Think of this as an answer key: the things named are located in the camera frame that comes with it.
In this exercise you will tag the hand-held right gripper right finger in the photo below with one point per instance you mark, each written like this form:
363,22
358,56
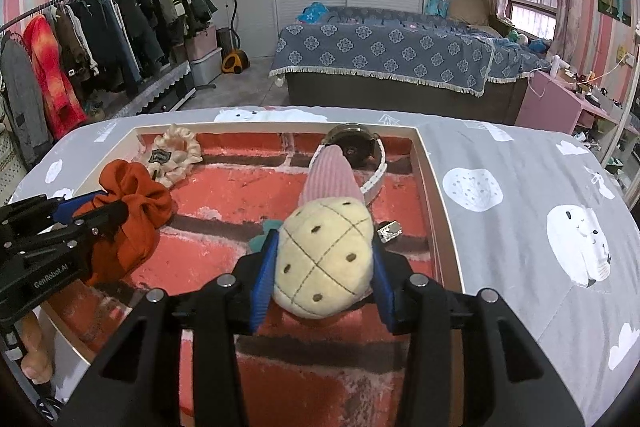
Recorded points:
385,287

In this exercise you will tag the white standing mirror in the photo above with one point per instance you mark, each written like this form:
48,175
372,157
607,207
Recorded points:
625,122

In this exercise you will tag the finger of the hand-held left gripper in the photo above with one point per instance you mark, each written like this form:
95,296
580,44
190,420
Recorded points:
100,222
75,207

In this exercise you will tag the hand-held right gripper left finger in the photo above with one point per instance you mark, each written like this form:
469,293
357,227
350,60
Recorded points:
262,277

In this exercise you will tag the row of dark hanging clothes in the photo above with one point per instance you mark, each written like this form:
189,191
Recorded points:
135,27

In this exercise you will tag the grey quilted coat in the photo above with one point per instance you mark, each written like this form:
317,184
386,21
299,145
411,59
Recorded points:
22,107

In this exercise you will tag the lace-covered low shelf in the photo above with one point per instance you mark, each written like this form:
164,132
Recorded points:
155,89

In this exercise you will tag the person's left hand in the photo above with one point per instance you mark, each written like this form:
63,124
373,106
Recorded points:
37,347

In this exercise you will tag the stacked plastic storage boxes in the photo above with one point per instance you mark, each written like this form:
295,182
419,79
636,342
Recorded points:
205,57

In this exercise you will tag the orange red coat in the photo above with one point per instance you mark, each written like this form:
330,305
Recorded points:
52,77

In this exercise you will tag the pink desk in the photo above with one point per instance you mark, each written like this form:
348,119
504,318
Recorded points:
550,107

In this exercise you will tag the red brick-lined jewelry tray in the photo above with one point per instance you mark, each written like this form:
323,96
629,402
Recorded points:
225,197

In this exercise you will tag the orange fabric scrunchie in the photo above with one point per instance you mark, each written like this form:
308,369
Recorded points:
135,217

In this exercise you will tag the blue star cushion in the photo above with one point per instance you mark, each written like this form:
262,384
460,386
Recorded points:
312,13

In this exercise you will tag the plush pineapple hair clip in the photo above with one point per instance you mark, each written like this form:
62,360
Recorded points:
320,257

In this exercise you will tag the cream satin scrunchie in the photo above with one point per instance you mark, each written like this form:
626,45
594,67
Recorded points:
175,157

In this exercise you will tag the garment steamer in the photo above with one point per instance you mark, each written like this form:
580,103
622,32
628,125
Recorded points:
235,62

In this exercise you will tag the bed with blue patterned cover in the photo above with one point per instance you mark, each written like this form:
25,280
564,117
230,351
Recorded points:
400,52

